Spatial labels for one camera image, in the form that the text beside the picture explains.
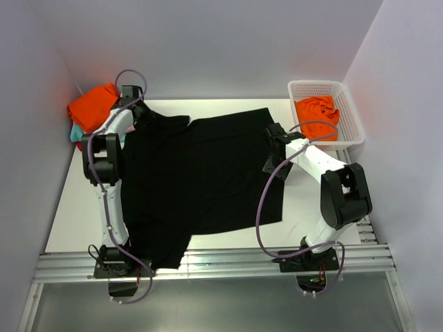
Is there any black t shirt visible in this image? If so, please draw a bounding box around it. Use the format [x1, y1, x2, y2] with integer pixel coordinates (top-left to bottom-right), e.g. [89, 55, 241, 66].
[121, 109, 284, 270]

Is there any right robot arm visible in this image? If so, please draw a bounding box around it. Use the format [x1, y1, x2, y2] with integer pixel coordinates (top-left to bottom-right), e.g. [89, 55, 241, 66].
[255, 134, 372, 259]

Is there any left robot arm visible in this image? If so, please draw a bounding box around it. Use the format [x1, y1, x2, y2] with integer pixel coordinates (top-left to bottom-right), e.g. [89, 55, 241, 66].
[81, 101, 152, 248]

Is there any orange folded t shirt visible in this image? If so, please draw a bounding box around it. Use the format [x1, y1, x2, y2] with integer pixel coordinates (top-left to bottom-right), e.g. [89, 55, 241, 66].
[67, 83, 120, 133]

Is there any white plastic basket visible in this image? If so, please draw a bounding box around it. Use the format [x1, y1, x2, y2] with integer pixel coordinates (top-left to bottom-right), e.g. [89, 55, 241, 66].
[287, 80, 365, 150]

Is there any orange crumpled t shirt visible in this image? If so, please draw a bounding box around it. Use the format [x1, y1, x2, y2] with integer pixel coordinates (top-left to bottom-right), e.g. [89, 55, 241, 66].
[294, 95, 340, 141]

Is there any teal folded t shirt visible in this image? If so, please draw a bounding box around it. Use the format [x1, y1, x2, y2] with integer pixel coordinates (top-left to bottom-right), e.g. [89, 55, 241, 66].
[70, 122, 84, 143]

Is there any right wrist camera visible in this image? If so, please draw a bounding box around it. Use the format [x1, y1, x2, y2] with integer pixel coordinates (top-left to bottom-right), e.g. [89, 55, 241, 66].
[264, 123, 306, 146]

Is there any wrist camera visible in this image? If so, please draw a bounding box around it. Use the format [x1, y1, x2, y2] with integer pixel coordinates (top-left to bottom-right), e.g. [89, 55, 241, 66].
[264, 123, 306, 146]
[120, 85, 143, 104]

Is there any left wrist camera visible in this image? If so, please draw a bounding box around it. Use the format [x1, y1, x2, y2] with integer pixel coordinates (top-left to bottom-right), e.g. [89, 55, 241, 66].
[120, 85, 143, 104]

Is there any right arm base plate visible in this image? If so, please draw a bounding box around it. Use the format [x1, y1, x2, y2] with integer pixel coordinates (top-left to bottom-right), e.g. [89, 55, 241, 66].
[271, 248, 339, 273]

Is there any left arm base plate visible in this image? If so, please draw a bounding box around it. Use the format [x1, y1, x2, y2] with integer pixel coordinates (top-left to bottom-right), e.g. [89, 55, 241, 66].
[88, 245, 155, 279]

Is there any aluminium mounting rail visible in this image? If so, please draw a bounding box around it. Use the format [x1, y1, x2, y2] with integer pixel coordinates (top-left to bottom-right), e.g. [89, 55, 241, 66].
[32, 245, 396, 284]

